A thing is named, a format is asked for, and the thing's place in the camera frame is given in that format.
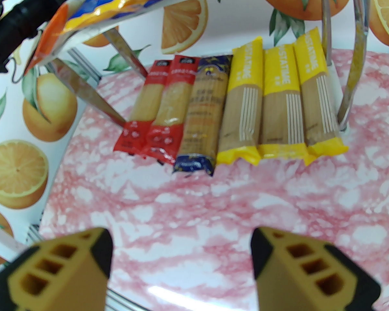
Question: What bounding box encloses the dark blue spaghetti pack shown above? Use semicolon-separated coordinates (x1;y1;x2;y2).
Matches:
172;55;233;177

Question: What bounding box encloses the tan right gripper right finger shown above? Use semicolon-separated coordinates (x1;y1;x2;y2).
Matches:
250;227;381;311

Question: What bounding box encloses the blue macaroni bag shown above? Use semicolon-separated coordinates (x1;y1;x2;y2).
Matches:
60;0;198;33

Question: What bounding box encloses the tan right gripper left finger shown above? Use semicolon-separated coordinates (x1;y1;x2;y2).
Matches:
0;227;114;311

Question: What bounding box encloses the yellow spaghetti pack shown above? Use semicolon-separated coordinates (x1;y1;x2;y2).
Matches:
258;43;308;160
293;27;349;166
217;37;264;166

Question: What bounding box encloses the white shelf with metal legs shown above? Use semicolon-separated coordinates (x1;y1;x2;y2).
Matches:
36;0;381;132

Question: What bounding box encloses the red spaghetti pack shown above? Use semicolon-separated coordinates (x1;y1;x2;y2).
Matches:
144;55;200;166
113;59;171;157

